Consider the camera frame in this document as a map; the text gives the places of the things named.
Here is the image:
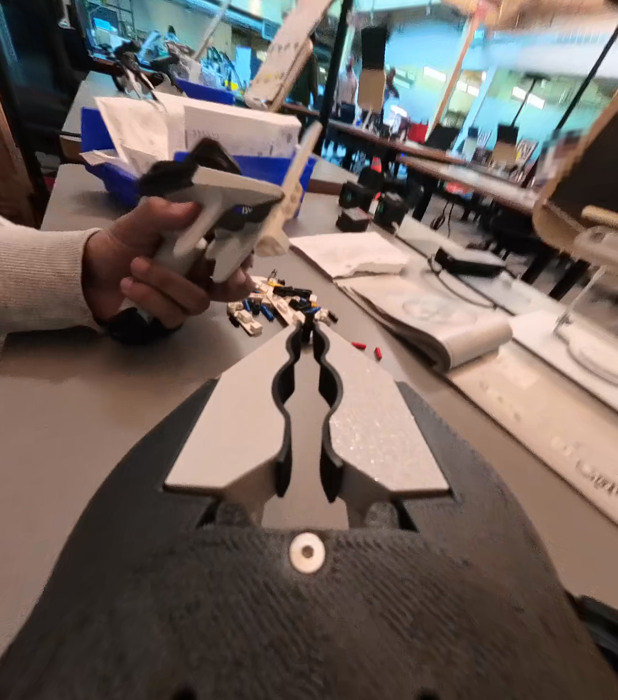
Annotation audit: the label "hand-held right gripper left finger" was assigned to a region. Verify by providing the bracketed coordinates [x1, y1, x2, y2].
[165, 326, 302, 527]

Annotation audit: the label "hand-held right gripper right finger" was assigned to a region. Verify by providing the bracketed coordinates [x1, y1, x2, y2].
[313, 324, 451, 529]

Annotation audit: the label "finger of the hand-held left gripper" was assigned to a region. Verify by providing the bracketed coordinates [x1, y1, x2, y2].
[207, 210, 274, 284]
[167, 166, 286, 221]

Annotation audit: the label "pile of small lego pieces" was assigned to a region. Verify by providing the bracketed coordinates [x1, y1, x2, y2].
[226, 270, 340, 338]

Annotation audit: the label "lego instruction booklet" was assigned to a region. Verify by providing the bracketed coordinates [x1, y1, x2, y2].
[335, 272, 514, 374]

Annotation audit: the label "person's left hand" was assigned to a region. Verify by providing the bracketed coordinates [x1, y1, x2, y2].
[82, 196, 256, 330]

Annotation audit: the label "blue plastic bin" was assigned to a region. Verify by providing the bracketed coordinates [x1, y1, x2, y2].
[79, 105, 319, 217]

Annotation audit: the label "crumpled printed paper bags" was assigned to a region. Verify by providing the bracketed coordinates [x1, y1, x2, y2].
[81, 92, 303, 175]

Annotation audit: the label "crumpled white paper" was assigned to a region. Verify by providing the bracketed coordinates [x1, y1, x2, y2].
[288, 231, 412, 280]

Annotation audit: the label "black battery stack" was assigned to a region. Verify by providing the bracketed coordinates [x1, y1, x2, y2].
[335, 208, 372, 234]

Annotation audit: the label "black charger case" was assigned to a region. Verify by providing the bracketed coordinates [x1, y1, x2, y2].
[373, 191, 409, 235]
[338, 180, 376, 211]

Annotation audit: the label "pale wooden plank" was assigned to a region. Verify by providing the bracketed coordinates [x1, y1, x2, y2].
[244, 0, 337, 111]

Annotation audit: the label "black stand pole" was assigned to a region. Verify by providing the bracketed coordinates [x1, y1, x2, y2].
[317, 0, 355, 160]
[555, 0, 618, 133]

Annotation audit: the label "instruction booklets with bag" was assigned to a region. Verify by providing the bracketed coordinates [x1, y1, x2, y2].
[448, 350, 618, 561]

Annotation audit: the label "white flat board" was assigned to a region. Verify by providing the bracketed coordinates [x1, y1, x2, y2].
[510, 309, 618, 439]

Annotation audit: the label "black power adapter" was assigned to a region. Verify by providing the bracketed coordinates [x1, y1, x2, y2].
[434, 246, 508, 277]

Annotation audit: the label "long work tables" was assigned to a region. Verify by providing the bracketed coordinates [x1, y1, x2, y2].
[281, 103, 542, 221]

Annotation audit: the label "clear plastic holder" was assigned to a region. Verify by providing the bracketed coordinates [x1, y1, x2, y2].
[554, 268, 618, 392]

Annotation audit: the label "dark panel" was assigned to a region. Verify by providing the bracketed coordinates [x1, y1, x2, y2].
[533, 52, 618, 241]

